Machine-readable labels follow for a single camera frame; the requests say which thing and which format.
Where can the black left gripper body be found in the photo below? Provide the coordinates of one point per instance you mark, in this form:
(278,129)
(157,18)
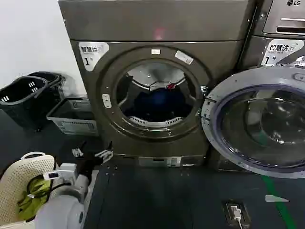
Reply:
(87,164)

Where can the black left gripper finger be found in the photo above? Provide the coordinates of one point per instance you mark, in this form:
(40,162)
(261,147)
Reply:
(106,155)
(78,152)

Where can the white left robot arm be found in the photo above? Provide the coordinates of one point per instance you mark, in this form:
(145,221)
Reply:
(62,210)

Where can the grey rectangular bin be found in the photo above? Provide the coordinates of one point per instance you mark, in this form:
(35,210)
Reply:
(71,119)

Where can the yellow-green garment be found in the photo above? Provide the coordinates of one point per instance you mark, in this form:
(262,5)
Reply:
(35,198)

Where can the beige perforated laundry basket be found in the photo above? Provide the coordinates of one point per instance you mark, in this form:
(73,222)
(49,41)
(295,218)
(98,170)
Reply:
(14,181)

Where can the dark blue clothes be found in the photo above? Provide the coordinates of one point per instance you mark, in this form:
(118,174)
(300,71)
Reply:
(157,100)

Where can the large black plastic basket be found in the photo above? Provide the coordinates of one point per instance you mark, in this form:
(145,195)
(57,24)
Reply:
(16,105)

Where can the small red cloth piece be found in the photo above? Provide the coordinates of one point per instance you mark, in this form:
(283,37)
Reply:
(170,86)

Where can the round glass dryer door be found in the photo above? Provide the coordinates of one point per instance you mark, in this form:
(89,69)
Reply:
(240,148)

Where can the grey front-loading dryer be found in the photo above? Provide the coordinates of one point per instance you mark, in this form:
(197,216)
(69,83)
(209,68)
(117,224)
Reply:
(147,26)

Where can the white plug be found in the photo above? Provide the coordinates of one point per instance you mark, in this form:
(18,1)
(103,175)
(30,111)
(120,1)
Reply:
(235,211)

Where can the floor socket box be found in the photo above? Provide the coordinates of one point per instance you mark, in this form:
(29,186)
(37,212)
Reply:
(236,212)

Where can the white floor tape piece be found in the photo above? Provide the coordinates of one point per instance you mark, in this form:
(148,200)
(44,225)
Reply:
(273,198)

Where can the green floor tape strip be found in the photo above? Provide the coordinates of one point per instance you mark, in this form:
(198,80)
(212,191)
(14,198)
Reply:
(276,198)

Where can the grey washer with sticker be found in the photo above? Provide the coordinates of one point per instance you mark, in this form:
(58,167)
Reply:
(252,55)

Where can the silver stacked machine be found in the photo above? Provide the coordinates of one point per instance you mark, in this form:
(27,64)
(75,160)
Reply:
(271,16)

